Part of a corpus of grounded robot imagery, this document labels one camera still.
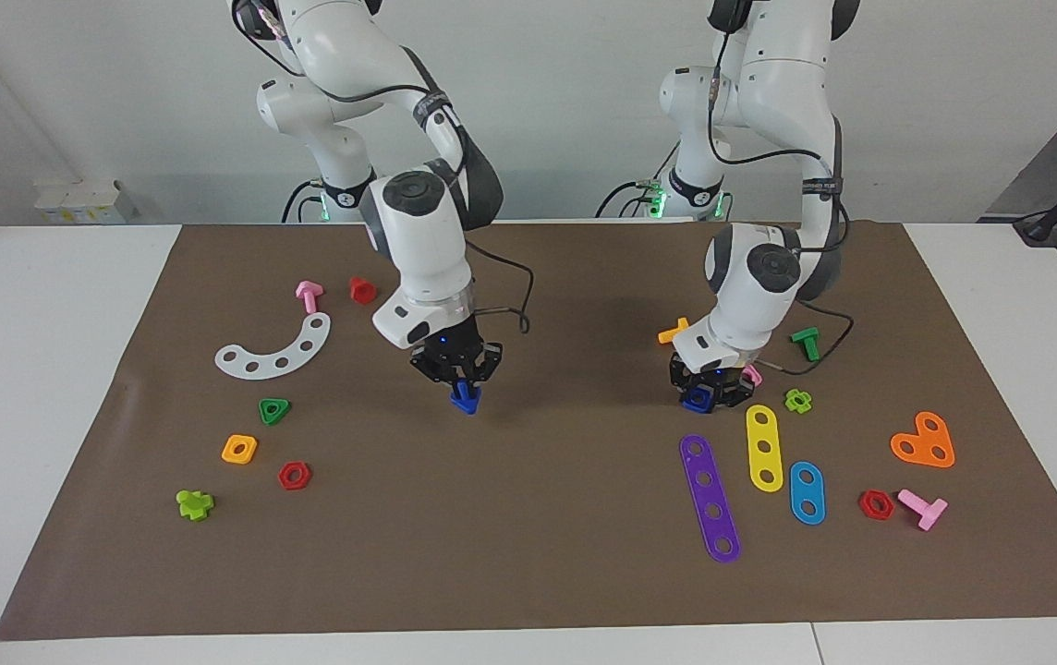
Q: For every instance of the brown table mat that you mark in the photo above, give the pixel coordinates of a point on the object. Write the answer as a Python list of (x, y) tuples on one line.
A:
[(538, 517)]

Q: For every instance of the green triangular plastic nut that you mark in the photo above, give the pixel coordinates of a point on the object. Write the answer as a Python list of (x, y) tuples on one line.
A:
[(266, 417)]

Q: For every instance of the red hexagonal plastic nut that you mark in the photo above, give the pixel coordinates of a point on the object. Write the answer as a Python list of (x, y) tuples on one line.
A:
[(864, 505), (285, 476)]

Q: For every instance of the blue triangle-head plastic screw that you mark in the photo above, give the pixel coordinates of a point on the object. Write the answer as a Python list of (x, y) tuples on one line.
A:
[(466, 401)]

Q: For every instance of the green cross-shaped plastic nut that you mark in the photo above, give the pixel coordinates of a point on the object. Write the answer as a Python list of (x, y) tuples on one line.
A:
[(806, 403)]

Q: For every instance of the lime cross-head plastic screw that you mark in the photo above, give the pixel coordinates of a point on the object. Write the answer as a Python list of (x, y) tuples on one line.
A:
[(194, 505)]

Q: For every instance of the orange L-shaped plate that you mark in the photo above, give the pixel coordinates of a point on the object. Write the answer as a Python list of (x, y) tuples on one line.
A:
[(921, 454)]

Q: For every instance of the pink square plastic nut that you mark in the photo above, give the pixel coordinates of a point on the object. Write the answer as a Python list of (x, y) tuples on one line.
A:
[(753, 375)]

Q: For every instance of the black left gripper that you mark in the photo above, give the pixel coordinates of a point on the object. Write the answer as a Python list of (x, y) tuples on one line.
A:
[(722, 380)]

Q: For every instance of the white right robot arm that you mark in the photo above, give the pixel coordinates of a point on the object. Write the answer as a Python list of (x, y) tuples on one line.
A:
[(418, 240)]

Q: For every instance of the yellow three-hole plastic plate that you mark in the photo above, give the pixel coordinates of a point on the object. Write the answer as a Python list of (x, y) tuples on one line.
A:
[(764, 432)]

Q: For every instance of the blue two-hole plastic plate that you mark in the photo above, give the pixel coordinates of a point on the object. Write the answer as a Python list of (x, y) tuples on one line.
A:
[(807, 494)]

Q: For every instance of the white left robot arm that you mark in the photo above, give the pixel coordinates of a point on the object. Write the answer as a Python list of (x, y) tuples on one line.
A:
[(769, 277)]

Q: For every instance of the purple four-hole plastic plate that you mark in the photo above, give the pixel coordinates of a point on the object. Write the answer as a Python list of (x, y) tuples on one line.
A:
[(706, 469)]

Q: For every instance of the pink plastic screw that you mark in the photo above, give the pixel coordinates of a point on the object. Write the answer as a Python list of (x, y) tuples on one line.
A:
[(309, 296), (926, 510)]

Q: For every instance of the orange plastic screw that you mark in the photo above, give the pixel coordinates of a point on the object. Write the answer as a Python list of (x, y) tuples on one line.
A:
[(674, 331)]

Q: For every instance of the white curved five-hole plate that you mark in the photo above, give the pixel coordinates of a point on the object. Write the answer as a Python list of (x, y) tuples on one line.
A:
[(267, 363)]

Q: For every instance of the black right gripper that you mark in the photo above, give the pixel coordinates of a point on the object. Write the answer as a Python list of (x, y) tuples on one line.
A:
[(455, 356)]

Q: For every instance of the orange square plastic nut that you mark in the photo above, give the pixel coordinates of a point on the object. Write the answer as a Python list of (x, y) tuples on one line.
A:
[(228, 451)]

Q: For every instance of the blue square plastic nut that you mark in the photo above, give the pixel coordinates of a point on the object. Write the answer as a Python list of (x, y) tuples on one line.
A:
[(698, 401)]

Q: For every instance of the green plastic screw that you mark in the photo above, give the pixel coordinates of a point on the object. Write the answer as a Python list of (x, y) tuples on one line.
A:
[(807, 344)]

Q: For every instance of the red hex-head plastic screw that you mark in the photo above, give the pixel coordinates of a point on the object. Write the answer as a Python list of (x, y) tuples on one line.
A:
[(362, 292)]

